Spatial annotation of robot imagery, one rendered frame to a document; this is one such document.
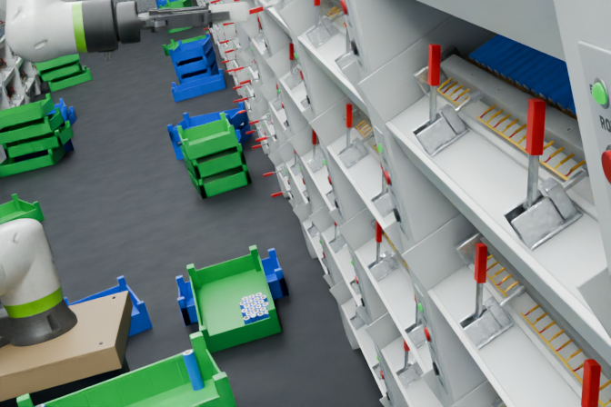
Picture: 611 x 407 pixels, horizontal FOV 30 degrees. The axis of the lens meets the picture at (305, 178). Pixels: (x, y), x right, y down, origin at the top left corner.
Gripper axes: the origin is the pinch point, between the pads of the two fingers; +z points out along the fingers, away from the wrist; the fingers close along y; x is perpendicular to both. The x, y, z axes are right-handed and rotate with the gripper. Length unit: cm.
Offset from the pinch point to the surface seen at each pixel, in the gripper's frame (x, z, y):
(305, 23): 0.3, 10.3, 27.5
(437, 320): -24, 13, 97
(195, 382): -52, -13, 43
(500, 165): 1, 12, 126
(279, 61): -16.5, 12.6, -42.5
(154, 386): -53, -20, 40
